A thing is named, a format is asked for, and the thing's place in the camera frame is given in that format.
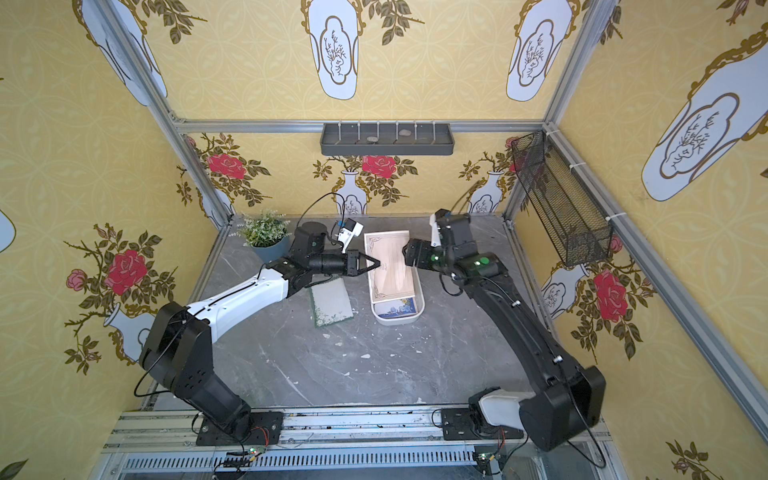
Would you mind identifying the white oval storage box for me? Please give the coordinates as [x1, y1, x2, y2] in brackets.
[367, 267, 425, 326]

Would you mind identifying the green bordered stationery paper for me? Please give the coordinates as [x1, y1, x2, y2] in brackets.
[310, 278, 354, 328]

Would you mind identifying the blue floral stationery paper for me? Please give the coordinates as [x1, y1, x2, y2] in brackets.
[374, 297, 417, 319]

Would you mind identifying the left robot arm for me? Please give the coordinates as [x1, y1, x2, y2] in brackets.
[138, 219, 380, 442]

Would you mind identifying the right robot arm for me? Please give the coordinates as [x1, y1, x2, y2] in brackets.
[402, 209, 606, 451]

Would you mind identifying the potted green plant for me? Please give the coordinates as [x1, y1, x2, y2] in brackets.
[238, 211, 291, 263]

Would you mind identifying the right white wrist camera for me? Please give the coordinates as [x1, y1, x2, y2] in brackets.
[429, 213, 441, 247]

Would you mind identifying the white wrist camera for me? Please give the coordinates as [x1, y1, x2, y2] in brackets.
[429, 213, 441, 247]
[337, 219, 363, 250]

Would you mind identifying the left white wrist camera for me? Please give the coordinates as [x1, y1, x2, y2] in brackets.
[337, 219, 363, 250]

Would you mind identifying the grey wall shelf tray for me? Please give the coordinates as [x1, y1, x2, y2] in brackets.
[320, 121, 455, 157]

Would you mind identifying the black wire mesh basket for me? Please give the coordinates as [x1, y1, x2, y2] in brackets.
[511, 131, 613, 267]

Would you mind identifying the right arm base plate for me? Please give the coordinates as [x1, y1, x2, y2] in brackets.
[432, 407, 525, 441]

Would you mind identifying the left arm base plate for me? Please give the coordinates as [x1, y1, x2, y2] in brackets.
[195, 410, 284, 446]

